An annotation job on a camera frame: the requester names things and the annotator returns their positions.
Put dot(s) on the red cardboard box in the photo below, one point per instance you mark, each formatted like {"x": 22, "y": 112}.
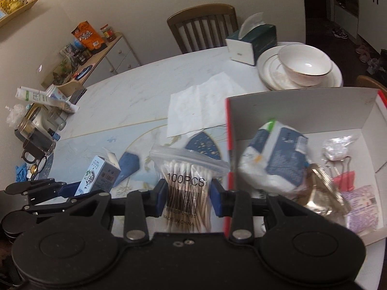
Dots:
{"x": 302, "y": 108}

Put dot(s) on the blue glove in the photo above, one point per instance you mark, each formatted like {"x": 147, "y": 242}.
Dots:
{"x": 21, "y": 172}

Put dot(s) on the white bowl with gold rim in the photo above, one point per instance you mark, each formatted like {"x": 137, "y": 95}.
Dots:
{"x": 305, "y": 66}

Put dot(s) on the dark sneaker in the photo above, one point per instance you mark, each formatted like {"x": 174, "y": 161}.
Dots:
{"x": 340, "y": 32}

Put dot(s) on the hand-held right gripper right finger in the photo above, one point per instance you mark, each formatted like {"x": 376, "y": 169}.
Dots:
{"x": 216, "y": 201}

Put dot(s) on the stacked white plates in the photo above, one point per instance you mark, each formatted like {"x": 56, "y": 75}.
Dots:
{"x": 272, "y": 72}

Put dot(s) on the blue round mat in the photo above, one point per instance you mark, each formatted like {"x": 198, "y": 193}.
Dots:
{"x": 83, "y": 71}

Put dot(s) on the wooden sideboard with white doors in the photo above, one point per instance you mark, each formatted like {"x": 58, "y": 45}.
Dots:
{"x": 118, "y": 57}

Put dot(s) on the glass terrarium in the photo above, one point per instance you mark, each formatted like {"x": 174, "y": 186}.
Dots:
{"x": 57, "y": 71}

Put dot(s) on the glass jar with dark liquid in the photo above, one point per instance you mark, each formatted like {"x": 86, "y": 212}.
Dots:
{"x": 36, "y": 139}

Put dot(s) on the light blue carton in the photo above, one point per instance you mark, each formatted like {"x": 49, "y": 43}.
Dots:
{"x": 96, "y": 175}

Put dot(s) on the green and white tissue box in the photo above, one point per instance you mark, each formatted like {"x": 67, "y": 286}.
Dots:
{"x": 242, "y": 50}

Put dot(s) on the white paper towel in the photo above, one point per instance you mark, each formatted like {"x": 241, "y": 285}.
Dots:
{"x": 196, "y": 105}

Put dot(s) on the small blue bottle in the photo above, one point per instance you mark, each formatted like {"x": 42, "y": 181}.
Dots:
{"x": 54, "y": 135}

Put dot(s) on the orange snack bag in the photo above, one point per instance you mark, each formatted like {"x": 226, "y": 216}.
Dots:
{"x": 87, "y": 37}

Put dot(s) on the pink printed plastic packet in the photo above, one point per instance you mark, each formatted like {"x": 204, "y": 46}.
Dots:
{"x": 361, "y": 208}

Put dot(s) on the clear glass cup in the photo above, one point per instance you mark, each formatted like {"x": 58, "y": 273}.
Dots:
{"x": 56, "y": 120}

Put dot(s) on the brown mug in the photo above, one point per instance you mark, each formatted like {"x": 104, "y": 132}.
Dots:
{"x": 30, "y": 154}

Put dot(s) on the gold foil packet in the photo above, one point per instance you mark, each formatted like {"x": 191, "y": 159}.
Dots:
{"x": 320, "y": 193}

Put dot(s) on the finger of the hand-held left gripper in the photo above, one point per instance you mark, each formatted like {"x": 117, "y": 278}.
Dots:
{"x": 71, "y": 189}
{"x": 54, "y": 205}

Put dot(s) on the bag of cotton swabs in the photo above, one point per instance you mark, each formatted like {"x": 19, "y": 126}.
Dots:
{"x": 186, "y": 181}

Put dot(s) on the white wall cabinet unit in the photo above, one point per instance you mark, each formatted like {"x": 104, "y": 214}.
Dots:
{"x": 372, "y": 3}

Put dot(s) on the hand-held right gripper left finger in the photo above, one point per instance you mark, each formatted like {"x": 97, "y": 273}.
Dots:
{"x": 160, "y": 198}

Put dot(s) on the wooden basket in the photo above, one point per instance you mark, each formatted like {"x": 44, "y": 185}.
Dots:
{"x": 71, "y": 86}

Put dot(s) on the crumpled clear plastic bag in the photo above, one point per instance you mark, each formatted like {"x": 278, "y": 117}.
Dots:
{"x": 15, "y": 116}

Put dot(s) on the wooden wall shelf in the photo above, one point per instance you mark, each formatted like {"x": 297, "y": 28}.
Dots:
{"x": 21, "y": 13}

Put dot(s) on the white wet wipes pack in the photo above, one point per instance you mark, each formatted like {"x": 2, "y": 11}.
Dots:
{"x": 278, "y": 157}

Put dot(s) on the red-lidded jar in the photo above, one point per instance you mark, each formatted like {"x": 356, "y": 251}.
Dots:
{"x": 108, "y": 33}

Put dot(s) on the pink binder clip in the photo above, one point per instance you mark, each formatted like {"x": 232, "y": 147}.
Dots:
{"x": 343, "y": 181}

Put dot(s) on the dark grey pouch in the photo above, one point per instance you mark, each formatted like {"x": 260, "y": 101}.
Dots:
{"x": 78, "y": 95}

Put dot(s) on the wooden chair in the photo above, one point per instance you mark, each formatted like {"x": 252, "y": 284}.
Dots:
{"x": 202, "y": 27}
{"x": 370, "y": 81}

